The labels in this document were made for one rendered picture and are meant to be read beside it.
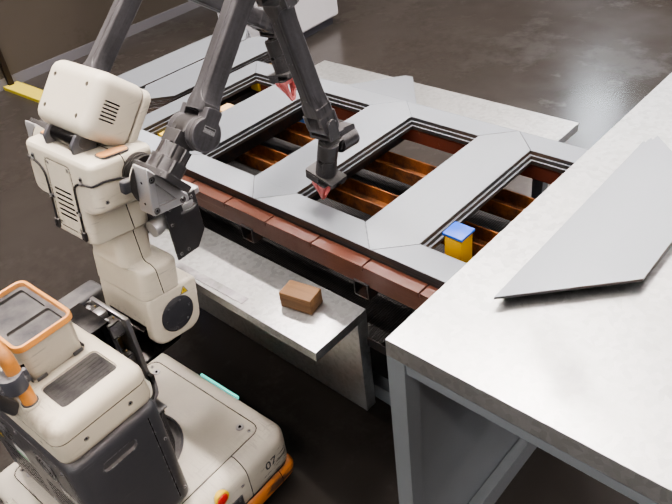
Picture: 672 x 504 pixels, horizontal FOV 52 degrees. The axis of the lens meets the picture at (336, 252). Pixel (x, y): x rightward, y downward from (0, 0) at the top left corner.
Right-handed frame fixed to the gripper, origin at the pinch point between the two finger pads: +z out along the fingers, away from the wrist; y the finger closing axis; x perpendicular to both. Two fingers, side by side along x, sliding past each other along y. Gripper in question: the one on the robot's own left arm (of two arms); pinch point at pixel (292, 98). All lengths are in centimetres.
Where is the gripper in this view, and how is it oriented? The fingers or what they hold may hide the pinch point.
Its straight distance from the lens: 230.2
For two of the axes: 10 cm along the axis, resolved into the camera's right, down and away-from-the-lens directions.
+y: -7.0, -1.4, 7.0
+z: 2.9, 8.4, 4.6
